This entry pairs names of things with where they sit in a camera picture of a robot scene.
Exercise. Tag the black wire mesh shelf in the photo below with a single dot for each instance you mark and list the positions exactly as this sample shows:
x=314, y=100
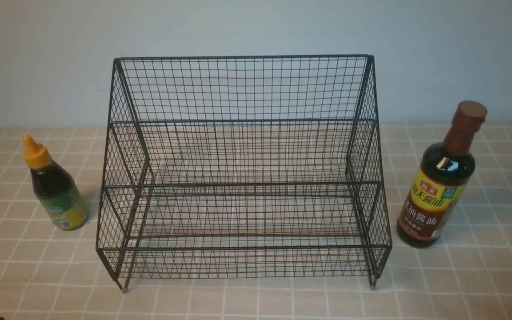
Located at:
x=243, y=167

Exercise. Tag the beige checked tablecloth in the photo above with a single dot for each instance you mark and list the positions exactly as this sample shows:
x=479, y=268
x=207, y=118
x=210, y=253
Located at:
x=48, y=274

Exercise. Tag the yellow capped green label bottle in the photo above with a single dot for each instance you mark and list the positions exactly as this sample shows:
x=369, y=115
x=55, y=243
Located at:
x=54, y=187

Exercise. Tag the dark soy sauce bottle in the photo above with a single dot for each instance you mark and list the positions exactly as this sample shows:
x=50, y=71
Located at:
x=444, y=170

